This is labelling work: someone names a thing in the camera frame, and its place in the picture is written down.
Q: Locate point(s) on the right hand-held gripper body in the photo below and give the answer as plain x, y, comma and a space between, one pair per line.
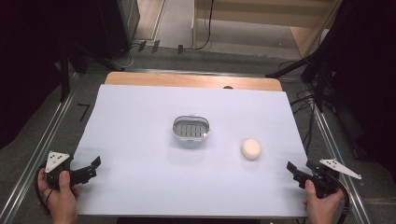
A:
327, 177

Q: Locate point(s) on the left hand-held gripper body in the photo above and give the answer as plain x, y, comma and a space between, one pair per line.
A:
54, 161

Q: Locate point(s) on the person's right hand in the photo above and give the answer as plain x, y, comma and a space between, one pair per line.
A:
322, 207

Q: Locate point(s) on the person's left hand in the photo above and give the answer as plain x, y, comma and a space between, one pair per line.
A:
61, 200

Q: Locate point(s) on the round cream soap bar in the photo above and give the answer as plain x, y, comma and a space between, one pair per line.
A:
251, 148

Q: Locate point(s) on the white paper sheet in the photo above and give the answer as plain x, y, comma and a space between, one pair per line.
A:
149, 174

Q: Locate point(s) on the black metal stand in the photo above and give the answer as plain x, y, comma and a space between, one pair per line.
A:
311, 71
64, 77

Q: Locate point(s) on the small dark knob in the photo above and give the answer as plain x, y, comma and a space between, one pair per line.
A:
228, 87

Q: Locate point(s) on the grey slotted soap dish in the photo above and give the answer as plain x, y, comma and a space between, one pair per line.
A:
190, 128

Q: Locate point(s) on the wooden table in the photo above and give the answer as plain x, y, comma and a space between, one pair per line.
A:
174, 80

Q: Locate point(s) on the light wooden shelf unit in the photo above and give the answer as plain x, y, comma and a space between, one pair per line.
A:
249, 18

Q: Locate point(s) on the metal floor rail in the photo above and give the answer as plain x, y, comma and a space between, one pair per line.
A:
34, 155
336, 155

